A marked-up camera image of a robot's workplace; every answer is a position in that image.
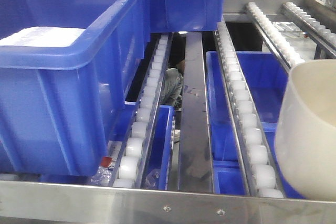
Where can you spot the roller track left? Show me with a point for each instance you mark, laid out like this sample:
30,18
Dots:
133,155

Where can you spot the blue crate lower right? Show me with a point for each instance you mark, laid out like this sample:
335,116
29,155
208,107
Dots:
267,81

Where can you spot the roller track far right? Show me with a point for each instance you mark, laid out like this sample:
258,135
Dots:
273,38

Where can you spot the large blue crate front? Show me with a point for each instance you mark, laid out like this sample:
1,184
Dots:
58,104

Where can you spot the person behind shelf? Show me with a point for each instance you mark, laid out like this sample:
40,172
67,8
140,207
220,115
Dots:
173,80

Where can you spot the blue crate rear top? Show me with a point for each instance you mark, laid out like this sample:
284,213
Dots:
167,16

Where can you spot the blue crate lower left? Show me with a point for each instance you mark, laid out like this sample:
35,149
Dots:
157,170

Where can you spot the steel front shelf beam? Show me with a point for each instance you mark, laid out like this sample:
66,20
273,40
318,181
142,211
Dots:
32,202

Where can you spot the white sheet in crate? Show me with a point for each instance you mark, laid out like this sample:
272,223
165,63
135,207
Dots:
43,37

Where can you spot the roller track rightmost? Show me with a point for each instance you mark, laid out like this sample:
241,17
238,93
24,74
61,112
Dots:
321,35

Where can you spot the roller track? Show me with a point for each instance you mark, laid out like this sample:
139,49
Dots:
133,155
321,35
273,38
259,171

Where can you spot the roller track middle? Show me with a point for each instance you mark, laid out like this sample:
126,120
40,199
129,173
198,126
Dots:
259,171

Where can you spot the steel divider rail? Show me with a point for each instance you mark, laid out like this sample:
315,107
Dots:
195,162

